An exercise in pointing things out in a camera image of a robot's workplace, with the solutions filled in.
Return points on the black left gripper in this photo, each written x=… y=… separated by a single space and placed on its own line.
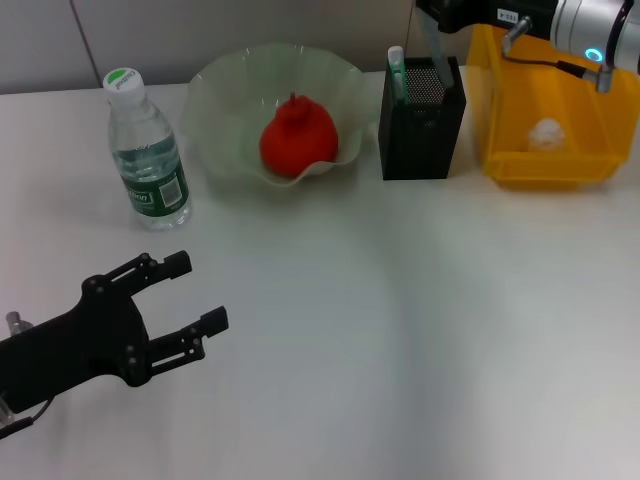
x=75 y=345

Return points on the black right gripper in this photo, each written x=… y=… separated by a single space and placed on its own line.
x=490 y=12

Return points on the grey marker pen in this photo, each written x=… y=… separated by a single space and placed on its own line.
x=440 y=55

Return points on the green utility knife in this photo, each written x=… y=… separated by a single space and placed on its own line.
x=397 y=75

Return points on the clear water bottle green label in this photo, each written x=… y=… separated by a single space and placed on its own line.
x=145 y=150

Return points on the white paper ball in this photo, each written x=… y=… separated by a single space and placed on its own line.
x=547 y=134

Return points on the orange fruit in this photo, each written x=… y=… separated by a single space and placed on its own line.
x=300 y=140

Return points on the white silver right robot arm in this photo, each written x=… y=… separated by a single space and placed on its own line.
x=590 y=25

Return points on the black mesh pen holder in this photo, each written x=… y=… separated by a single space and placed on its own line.
x=420 y=150

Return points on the green glass fruit bowl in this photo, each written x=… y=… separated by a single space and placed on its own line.
x=225 y=110

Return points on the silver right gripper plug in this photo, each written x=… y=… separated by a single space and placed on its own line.
x=516 y=32

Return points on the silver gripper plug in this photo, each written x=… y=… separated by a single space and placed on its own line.
x=516 y=32
x=16 y=321

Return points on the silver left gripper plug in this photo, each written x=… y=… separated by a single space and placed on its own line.
x=16 y=321

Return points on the yellow plastic bin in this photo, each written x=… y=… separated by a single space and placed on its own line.
x=550 y=170

